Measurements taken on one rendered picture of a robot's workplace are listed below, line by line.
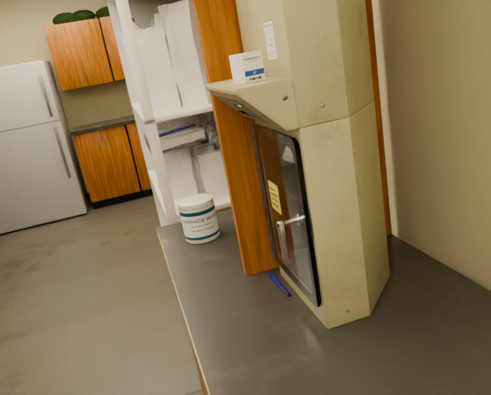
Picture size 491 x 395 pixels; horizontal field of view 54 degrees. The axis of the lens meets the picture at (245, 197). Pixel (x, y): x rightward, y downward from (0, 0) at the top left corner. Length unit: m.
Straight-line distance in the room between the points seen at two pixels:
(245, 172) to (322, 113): 0.42
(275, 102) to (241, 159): 0.41
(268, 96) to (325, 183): 0.22
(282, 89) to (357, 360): 0.57
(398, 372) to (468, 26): 0.75
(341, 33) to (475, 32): 0.32
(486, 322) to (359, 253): 0.30
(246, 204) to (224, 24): 0.49
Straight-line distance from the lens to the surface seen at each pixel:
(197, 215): 1.71
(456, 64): 1.25
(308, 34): 0.98
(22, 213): 6.09
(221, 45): 1.31
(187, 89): 2.24
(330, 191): 1.03
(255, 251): 1.43
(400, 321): 1.17
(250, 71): 1.02
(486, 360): 1.08
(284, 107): 0.96
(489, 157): 1.22
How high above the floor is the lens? 1.59
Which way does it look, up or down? 17 degrees down
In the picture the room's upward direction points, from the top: 10 degrees counter-clockwise
